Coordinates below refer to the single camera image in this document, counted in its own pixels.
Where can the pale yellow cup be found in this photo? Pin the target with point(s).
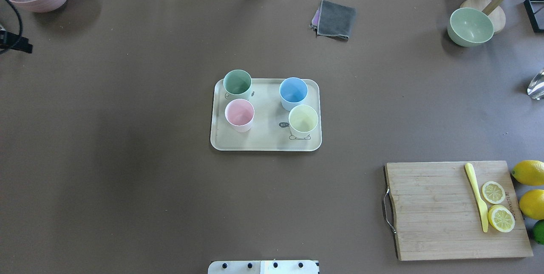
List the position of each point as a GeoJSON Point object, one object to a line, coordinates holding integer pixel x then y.
{"type": "Point", "coordinates": [303, 120]}

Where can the pink cup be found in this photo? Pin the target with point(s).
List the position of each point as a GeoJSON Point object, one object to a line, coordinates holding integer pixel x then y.
{"type": "Point", "coordinates": [240, 113]}

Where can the blue cup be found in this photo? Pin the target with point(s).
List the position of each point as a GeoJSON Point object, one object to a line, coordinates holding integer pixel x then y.
{"type": "Point", "coordinates": [293, 92]}

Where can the green cup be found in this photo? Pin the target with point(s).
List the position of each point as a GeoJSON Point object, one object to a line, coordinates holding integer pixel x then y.
{"type": "Point", "coordinates": [238, 85]}

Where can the beige rabbit tray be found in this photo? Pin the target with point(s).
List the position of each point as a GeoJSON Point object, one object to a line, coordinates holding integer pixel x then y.
{"type": "Point", "coordinates": [270, 130]}

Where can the pink folded cloth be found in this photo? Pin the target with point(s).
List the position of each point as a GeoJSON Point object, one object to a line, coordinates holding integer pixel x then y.
{"type": "Point", "coordinates": [315, 19]}

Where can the grey folded cloth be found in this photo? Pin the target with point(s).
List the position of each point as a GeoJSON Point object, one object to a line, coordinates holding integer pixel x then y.
{"type": "Point", "coordinates": [335, 20]}

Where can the wooden cutting board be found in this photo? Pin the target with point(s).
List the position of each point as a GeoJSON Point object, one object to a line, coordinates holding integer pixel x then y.
{"type": "Point", "coordinates": [435, 215]}

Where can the yellow plastic knife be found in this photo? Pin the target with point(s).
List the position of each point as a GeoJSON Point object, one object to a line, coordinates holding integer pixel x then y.
{"type": "Point", "coordinates": [481, 205]}

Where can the green bowl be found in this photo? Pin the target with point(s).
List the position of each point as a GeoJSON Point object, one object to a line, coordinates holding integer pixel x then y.
{"type": "Point", "coordinates": [469, 27]}

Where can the upper lemon slice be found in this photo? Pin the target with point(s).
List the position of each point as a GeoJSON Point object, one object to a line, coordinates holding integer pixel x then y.
{"type": "Point", "coordinates": [493, 192]}

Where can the lemon slice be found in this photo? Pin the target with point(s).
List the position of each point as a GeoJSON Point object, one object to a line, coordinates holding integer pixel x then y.
{"type": "Point", "coordinates": [493, 192]}
{"type": "Point", "coordinates": [501, 218]}

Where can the wooden cup stand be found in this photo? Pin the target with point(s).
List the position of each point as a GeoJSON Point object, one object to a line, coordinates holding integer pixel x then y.
{"type": "Point", "coordinates": [492, 9]}

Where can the lower lemon slice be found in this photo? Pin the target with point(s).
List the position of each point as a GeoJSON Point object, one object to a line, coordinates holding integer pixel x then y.
{"type": "Point", "coordinates": [501, 218]}

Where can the lower whole lemon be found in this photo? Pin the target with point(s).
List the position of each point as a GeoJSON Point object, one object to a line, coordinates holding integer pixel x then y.
{"type": "Point", "coordinates": [529, 172]}

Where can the whole lemon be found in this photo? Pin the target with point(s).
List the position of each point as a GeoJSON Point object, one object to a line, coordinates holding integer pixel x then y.
{"type": "Point", "coordinates": [529, 172]}
{"type": "Point", "coordinates": [531, 204]}

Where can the metal scoop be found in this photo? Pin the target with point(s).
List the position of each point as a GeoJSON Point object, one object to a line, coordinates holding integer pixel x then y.
{"type": "Point", "coordinates": [535, 88]}

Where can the upper whole lemon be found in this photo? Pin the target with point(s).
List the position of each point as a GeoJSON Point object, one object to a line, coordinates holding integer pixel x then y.
{"type": "Point", "coordinates": [531, 204]}

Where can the green lime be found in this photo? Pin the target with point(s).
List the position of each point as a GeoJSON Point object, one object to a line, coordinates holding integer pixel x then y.
{"type": "Point", "coordinates": [538, 232]}

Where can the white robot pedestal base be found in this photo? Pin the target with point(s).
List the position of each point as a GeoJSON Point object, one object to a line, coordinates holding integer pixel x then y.
{"type": "Point", "coordinates": [295, 266]}

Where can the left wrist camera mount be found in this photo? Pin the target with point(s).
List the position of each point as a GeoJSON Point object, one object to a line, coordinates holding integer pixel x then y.
{"type": "Point", "coordinates": [11, 41]}

